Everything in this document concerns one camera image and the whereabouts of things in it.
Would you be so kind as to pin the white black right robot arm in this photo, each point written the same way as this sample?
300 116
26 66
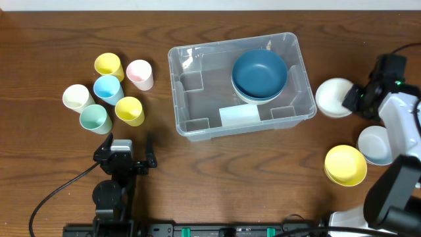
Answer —
389 207

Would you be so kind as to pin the white label on container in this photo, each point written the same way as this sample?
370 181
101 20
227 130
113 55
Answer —
239 114

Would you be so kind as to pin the white small bowl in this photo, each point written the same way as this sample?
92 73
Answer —
330 96

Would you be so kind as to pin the light blue cup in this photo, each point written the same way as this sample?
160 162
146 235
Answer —
108 88

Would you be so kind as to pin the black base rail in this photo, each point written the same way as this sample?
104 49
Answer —
170 230

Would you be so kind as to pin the yellow cup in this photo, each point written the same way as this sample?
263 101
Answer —
130 110
109 64

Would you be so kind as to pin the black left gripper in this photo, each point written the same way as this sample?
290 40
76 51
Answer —
124 165

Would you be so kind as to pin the yellow small bowl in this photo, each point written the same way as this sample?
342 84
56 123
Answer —
345 165

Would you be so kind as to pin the clear plastic storage container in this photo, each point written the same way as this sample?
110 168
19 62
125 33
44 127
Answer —
201 85

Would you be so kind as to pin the yellow cup far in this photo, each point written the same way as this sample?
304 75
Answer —
109 64

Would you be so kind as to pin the pink cup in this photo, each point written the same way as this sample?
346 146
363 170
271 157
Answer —
139 72

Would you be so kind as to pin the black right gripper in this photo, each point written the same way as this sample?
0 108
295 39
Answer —
354 99

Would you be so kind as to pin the light grey small bowl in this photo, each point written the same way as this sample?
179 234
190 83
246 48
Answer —
373 143

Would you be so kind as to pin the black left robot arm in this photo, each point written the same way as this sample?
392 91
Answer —
113 197

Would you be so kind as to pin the dark blue bowl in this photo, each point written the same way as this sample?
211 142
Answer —
258 98
259 72

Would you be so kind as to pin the yellow cup near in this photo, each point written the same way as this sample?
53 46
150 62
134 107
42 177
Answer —
130 110

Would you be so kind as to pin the mint green cup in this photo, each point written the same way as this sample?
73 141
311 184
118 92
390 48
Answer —
96 119

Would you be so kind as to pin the beige large bowl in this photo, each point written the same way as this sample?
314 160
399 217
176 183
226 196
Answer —
250 100

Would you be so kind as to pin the cream white cup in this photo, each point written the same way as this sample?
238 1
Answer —
77 97

